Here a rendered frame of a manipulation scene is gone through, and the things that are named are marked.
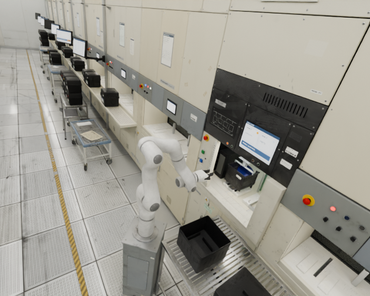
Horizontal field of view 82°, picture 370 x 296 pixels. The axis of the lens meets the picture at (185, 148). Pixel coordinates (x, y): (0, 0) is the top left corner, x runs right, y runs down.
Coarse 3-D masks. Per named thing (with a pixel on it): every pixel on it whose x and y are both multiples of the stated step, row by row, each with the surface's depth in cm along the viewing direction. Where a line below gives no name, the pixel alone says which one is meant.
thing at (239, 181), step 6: (234, 162) 209; (240, 162) 214; (246, 162) 193; (228, 168) 205; (234, 168) 212; (246, 168) 199; (228, 174) 207; (234, 174) 200; (240, 174) 194; (252, 174) 194; (228, 180) 208; (234, 180) 202; (240, 180) 195; (246, 180) 195; (252, 180) 202; (234, 186) 203; (240, 186) 197; (246, 186) 201
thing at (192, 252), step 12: (204, 216) 167; (180, 228) 156; (192, 228) 166; (204, 228) 176; (216, 228) 162; (180, 240) 156; (192, 240) 166; (204, 240) 165; (216, 240) 165; (228, 240) 152; (192, 252) 144; (204, 252) 158; (216, 252) 144; (192, 264) 147; (204, 264) 143
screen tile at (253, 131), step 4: (248, 128) 153; (252, 128) 150; (244, 132) 156; (248, 132) 153; (252, 132) 151; (244, 136) 157; (248, 136) 154; (256, 136) 148; (248, 140) 155; (252, 140) 152; (256, 140) 149
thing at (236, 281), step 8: (240, 272) 139; (248, 272) 140; (232, 280) 134; (240, 280) 135; (248, 280) 135; (256, 280) 136; (224, 288) 129; (232, 288) 130; (240, 288) 130; (248, 288) 131; (256, 288) 132; (264, 288) 133
